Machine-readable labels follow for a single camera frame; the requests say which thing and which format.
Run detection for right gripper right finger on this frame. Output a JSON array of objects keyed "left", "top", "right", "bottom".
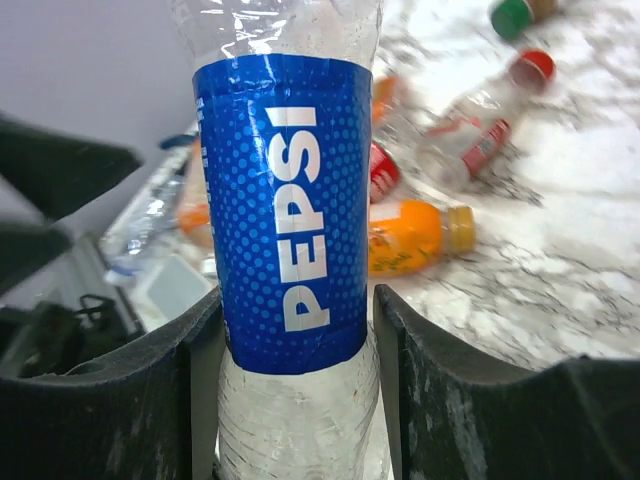
[{"left": 373, "top": 285, "right": 639, "bottom": 479}]

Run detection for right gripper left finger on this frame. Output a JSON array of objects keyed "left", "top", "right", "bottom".
[{"left": 1, "top": 289, "right": 223, "bottom": 479}]

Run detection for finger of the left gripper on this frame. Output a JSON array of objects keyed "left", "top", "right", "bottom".
[
  {"left": 0, "top": 220, "right": 73, "bottom": 294},
  {"left": 1, "top": 116, "right": 141, "bottom": 220}
]

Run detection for orange juice bottle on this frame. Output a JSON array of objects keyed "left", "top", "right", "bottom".
[{"left": 368, "top": 200, "right": 476, "bottom": 277}]

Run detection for blue Pepsi bottle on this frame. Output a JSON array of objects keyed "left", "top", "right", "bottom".
[{"left": 168, "top": 1, "right": 383, "bottom": 479}]

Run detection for clear water bottle left edge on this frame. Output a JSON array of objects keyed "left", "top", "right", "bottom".
[{"left": 100, "top": 144, "right": 191, "bottom": 287}]

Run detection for large orange label bottle left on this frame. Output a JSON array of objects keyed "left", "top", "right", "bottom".
[{"left": 176, "top": 138, "right": 214, "bottom": 251}]

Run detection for red label clear bottle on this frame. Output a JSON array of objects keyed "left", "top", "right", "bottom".
[{"left": 369, "top": 143, "right": 400, "bottom": 204}]

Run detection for red cap clear bottle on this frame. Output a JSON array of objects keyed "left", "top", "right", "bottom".
[{"left": 418, "top": 49, "right": 555, "bottom": 190}]

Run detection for orange label crushed bottle left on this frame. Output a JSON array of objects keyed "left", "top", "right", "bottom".
[{"left": 372, "top": 75, "right": 415, "bottom": 145}]

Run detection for green cap tea bottle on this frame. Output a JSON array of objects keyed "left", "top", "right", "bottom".
[{"left": 490, "top": 0, "right": 558, "bottom": 41}]

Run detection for blue handled pliers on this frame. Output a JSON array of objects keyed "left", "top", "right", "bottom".
[{"left": 159, "top": 133, "right": 198, "bottom": 151}]

